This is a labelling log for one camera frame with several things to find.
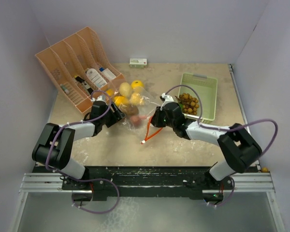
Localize brown fake kiwi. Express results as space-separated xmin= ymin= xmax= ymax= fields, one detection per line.
xmin=125 ymin=105 xmax=139 ymax=116

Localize red fake apple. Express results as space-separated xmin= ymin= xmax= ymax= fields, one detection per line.
xmin=130 ymin=115 xmax=147 ymax=127

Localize clear zip bag brown food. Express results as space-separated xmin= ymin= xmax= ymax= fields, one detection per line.
xmin=119 ymin=94 xmax=162 ymax=145

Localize fake brown grape bunch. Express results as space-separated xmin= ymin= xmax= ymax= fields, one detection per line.
xmin=175 ymin=93 xmax=199 ymax=116

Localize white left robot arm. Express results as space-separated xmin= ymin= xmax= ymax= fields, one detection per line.
xmin=32 ymin=101 xmax=125 ymax=189

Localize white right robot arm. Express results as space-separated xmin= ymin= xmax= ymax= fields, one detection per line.
xmin=151 ymin=102 xmax=262 ymax=189

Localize yellow fake pepper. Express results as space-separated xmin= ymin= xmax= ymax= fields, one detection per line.
xmin=114 ymin=96 xmax=130 ymax=107

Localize yellow fake food wedge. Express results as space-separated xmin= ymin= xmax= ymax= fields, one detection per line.
xmin=106 ymin=89 xmax=115 ymax=96

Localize yellow fake pear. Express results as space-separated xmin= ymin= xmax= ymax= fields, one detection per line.
xmin=130 ymin=92 xmax=145 ymax=106

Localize beige fake potato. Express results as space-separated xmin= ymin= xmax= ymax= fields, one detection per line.
xmin=119 ymin=82 xmax=133 ymax=98

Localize clear zip bag yellow food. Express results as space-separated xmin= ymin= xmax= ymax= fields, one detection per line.
xmin=106 ymin=80 xmax=153 ymax=107

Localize black yellow tool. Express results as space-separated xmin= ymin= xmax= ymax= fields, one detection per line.
xmin=74 ymin=75 xmax=93 ymax=96

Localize white lotion bottle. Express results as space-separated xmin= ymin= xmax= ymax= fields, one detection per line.
xmin=86 ymin=68 xmax=107 ymax=88

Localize white blue cap tube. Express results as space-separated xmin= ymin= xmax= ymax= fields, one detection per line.
xmin=99 ymin=67 xmax=116 ymax=81

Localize green perforated plastic basket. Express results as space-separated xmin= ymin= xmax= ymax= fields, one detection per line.
xmin=181 ymin=72 xmax=218 ymax=124

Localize small green white box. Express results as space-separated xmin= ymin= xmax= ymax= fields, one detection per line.
xmin=129 ymin=58 xmax=147 ymax=68

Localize small clear vial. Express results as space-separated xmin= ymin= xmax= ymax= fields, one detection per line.
xmin=60 ymin=84 xmax=70 ymax=94

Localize pink plastic file organizer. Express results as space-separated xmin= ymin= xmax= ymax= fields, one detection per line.
xmin=35 ymin=27 xmax=126 ymax=115

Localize small loose brown grape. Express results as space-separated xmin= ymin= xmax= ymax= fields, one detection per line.
xmin=261 ymin=167 xmax=269 ymax=173

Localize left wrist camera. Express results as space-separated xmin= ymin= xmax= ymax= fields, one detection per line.
xmin=91 ymin=94 xmax=106 ymax=103

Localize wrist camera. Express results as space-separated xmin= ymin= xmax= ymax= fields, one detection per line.
xmin=91 ymin=94 xmax=106 ymax=103
xmin=160 ymin=93 xmax=174 ymax=108

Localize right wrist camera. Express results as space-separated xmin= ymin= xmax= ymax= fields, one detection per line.
xmin=160 ymin=93 xmax=174 ymax=108

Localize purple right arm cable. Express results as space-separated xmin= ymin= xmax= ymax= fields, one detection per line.
xmin=163 ymin=85 xmax=279 ymax=158

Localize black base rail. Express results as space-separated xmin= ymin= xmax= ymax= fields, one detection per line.
xmin=61 ymin=166 xmax=234 ymax=202

